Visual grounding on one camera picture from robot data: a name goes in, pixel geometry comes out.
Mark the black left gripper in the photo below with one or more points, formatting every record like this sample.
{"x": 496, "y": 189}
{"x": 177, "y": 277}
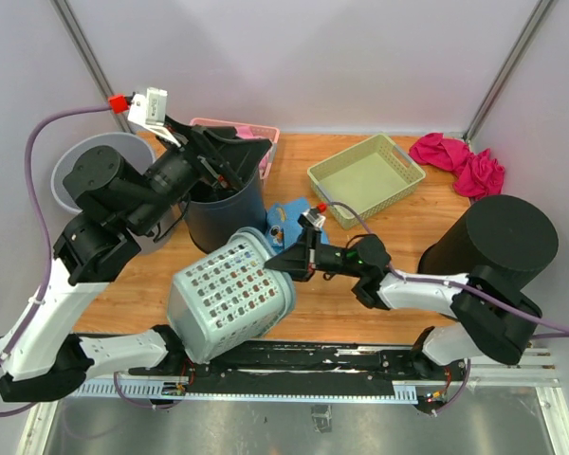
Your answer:
{"x": 211, "y": 155}

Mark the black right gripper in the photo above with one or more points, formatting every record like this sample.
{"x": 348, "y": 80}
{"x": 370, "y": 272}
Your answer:
{"x": 296, "y": 260}

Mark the dark navy round bin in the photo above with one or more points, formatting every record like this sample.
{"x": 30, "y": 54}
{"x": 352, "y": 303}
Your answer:
{"x": 212, "y": 222}

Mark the light blue perforated basket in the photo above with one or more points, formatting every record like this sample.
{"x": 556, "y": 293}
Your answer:
{"x": 228, "y": 297}

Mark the pale green perforated tray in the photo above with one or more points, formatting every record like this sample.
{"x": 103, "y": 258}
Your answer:
{"x": 365, "y": 179}

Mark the large black ribbed bin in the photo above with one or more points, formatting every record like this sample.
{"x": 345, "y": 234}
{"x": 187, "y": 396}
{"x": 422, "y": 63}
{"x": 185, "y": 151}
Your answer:
{"x": 504, "y": 232}

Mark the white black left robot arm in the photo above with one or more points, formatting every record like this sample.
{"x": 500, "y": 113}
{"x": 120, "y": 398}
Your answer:
{"x": 41, "y": 358}

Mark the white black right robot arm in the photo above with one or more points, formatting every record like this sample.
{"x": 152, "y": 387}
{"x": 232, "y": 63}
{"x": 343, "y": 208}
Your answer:
{"x": 490, "y": 316}

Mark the blue cartoon cloth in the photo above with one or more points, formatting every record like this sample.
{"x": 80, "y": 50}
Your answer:
{"x": 283, "y": 228}

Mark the light pink cloth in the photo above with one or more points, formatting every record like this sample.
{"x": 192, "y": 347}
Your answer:
{"x": 244, "y": 132}

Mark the pink perforated basket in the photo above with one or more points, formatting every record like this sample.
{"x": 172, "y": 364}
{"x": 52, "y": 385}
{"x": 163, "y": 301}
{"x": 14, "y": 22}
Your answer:
{"x": 268, "y": 132}

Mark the grey round bin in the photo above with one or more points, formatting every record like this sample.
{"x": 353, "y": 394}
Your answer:
{"x": 139, "y": 154}

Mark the magenta crumpled cloth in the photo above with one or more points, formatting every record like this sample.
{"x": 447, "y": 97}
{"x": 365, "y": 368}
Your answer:
{"x": 477, "y": 175}

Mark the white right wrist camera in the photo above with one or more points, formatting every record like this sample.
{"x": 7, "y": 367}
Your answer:
{"x": 313, "y": 217}

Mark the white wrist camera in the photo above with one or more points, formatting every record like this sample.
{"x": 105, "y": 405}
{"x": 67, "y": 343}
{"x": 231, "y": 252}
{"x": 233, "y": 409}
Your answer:
{"x": 147, "y": 111}
{"x": 313, "y": 217}

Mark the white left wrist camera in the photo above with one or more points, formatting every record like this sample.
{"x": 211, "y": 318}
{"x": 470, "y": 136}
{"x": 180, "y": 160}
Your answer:
{"x": 147, "y": 111}

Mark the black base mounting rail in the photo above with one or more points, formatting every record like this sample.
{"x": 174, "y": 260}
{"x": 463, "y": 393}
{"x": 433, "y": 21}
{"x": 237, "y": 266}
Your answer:
{"x": 327, "y": 362}

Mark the left aluminium frame post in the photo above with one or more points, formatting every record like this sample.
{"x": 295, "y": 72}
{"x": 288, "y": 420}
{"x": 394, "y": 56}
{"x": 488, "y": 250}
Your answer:
{"x": 79, "y": 40}

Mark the aluminium frame post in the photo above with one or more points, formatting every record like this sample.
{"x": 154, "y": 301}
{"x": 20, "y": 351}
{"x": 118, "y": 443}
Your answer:
{"x": 527, "y": 35}
{"x": 79, "y": 40}

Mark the slotted grey cable duct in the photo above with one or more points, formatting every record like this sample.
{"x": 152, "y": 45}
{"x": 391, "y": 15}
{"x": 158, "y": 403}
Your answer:
{"x": 271, "y": 389}

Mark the right aluminium frame post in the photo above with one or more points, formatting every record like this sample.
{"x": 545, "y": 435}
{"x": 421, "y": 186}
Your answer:
{"x": 527, "y": 35}

